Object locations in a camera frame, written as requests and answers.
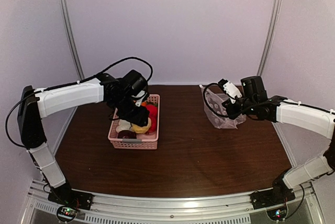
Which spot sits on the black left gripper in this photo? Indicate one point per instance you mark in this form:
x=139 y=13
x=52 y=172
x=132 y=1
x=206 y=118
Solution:
x=138 y=119

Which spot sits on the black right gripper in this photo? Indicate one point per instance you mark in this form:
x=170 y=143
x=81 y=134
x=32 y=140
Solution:
x=233 y=113

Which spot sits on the red toy fruit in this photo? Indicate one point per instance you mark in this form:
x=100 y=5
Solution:
x=153 y=110
x=154 y=124

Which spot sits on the yellow toy fruit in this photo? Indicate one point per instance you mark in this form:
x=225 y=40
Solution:
x=141 y=129

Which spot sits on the dark red toy apple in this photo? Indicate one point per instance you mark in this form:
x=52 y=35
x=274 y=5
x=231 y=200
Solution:
x=127 y=134

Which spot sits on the clear zip top bag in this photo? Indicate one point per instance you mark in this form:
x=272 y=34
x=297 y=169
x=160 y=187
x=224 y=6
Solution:
x=213 y=107

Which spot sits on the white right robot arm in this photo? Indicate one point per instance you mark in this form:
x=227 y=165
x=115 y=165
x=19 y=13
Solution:
x=307 y=133

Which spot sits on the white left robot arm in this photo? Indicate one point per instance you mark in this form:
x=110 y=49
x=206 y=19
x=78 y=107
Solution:
x=40 y=105

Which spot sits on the white toy bun upper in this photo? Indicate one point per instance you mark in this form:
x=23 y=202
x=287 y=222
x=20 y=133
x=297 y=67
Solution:
x=123 y=125

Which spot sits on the pink plastic basket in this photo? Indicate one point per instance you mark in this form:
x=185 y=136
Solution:
x=144 y=141

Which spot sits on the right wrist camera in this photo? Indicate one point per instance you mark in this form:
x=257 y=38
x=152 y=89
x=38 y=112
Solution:
x=230 y=89

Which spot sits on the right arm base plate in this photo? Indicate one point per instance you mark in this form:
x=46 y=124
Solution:
x=266 y=199

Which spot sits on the front aluminium rail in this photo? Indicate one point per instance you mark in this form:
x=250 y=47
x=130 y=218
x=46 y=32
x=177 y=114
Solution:
x=233 y=208

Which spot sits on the right aluminium frame post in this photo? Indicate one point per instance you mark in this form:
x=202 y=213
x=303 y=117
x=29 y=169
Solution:
x=274 y=16

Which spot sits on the aluminium frame post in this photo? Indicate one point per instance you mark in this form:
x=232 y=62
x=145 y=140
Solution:
x=71 y=40
x=274 y=16

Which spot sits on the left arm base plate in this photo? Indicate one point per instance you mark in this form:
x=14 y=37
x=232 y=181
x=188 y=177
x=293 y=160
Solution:
x=65 y=195

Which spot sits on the left aluminium frame post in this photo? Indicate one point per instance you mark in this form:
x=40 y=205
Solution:
x=71 y=40

